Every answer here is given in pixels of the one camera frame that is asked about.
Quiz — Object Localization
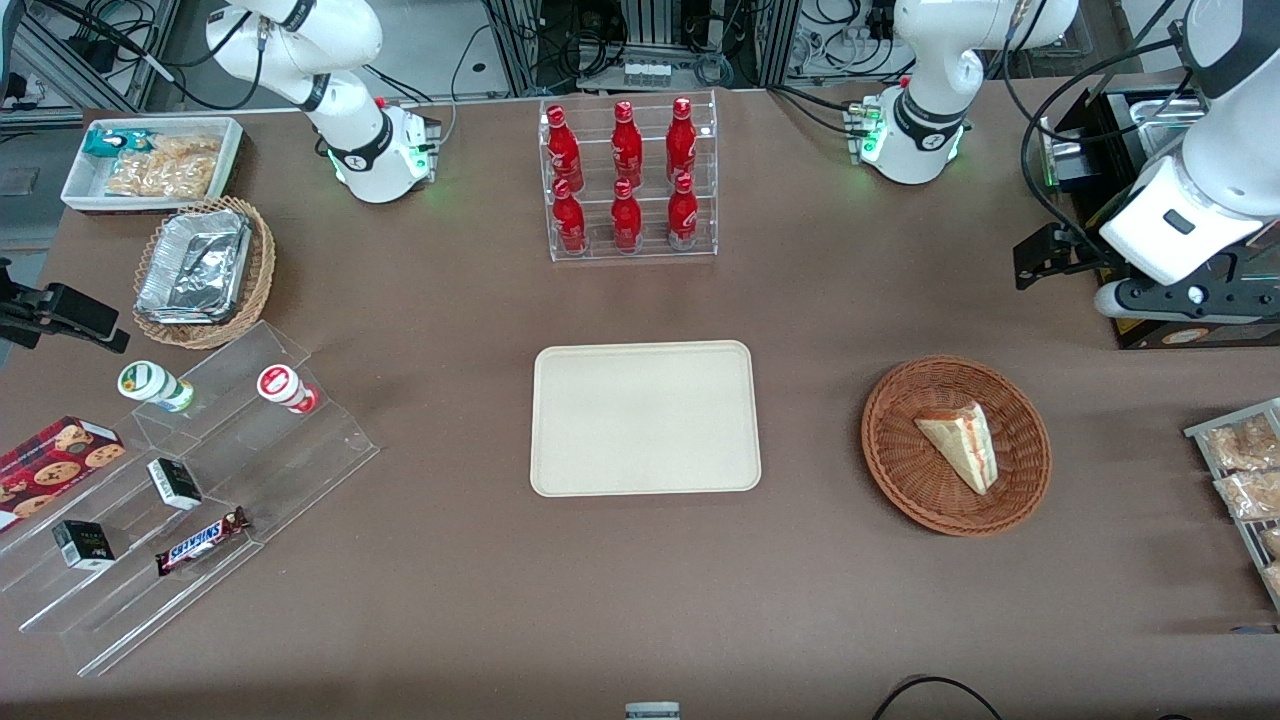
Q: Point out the aluminium foil containers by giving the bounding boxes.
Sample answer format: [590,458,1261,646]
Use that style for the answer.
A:
[135,208,254,326]

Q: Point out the tray of packaged snacks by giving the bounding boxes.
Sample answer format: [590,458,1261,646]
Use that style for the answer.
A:
[1184,397,1280,614]

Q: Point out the triangular sandwich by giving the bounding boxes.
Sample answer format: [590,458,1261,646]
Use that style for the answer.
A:
[914,401,1000,497]

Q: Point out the black cable loop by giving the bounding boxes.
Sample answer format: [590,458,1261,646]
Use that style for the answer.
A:
[869,675,1004,720]

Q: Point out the white rectangular bin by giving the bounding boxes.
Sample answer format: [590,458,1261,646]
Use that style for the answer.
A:
[61,116,245,215]

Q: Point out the steel food pan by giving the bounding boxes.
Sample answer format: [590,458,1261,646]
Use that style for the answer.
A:
[1128,95,1206,156]

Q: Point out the black food warmer machine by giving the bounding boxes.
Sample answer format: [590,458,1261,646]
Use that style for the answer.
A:
[1038,84,1280,352]

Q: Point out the oval light wicker basket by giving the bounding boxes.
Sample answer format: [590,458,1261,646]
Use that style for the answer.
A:
[131,195,277,351]

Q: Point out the green lidded yogurt cup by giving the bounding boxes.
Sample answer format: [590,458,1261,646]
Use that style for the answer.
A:
[117,360,197,414]

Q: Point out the small black box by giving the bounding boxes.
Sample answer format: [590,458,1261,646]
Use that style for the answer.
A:
[51,519,117,572]
[146,457,204,512]

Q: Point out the beige plastic tray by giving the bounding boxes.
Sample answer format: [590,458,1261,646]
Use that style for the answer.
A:
[529,340,763,499]

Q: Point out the clear bag of crackers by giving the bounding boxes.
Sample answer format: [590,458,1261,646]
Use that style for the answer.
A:
[104,134,223,199]

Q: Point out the teal snack packet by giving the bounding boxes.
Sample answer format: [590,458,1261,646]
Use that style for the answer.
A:
[82,129,158,161]

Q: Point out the round brown wicker basket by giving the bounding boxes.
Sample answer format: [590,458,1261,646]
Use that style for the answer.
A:
[861,355,1053,539]

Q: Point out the snickers chocolate bar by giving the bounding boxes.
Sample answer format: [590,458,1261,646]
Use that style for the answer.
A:
[154,506,252,578]

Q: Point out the red cola bottle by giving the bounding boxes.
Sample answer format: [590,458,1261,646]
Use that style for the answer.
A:
[552,178,588,255]
[610,178,644,254]
[546,105,585,194]
[611,100,645,189]
[666,96,698,187]
[667,172,701,252]

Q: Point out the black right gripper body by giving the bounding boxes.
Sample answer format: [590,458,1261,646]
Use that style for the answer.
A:
[0,260,51,349]

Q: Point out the red lidded yogurt cup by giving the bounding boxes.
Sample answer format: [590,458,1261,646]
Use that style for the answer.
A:
[256,364,320,416]

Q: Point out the clear acrylic bottle rack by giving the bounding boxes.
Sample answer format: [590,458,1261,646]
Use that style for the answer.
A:
[539,89,720,264]

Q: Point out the black power adapter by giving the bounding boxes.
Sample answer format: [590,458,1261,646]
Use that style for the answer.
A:
[67,34,120,74]

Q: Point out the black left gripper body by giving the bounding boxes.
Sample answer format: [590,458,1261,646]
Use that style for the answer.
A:
[1056,243,1113,285]

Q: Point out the clear acrylic tiered stand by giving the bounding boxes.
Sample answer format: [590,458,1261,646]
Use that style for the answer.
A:
[0,319,382,679]

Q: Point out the red cookie box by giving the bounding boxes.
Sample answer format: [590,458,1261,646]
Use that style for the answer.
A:
[0,415,127,532]

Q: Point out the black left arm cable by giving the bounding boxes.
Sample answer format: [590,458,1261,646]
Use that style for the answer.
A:
[1000,0,1201,263]

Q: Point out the aluminium frame rack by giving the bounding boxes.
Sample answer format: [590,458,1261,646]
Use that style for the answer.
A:
[483,0,803,93]

